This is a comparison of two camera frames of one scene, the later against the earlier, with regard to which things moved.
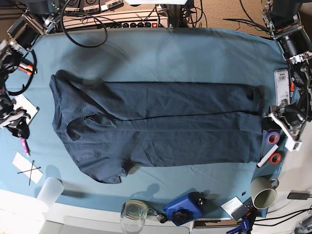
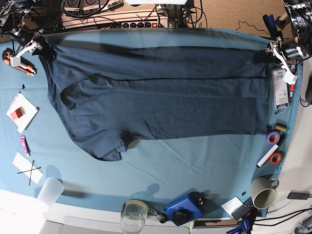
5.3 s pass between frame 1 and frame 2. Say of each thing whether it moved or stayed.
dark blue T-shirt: moved
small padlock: stayed
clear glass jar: stayed
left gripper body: moved
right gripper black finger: moved
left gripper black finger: moved
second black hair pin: stayed
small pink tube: stayed
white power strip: stayed
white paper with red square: stayed
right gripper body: moved
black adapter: stayed
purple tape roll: stayed
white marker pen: stayed
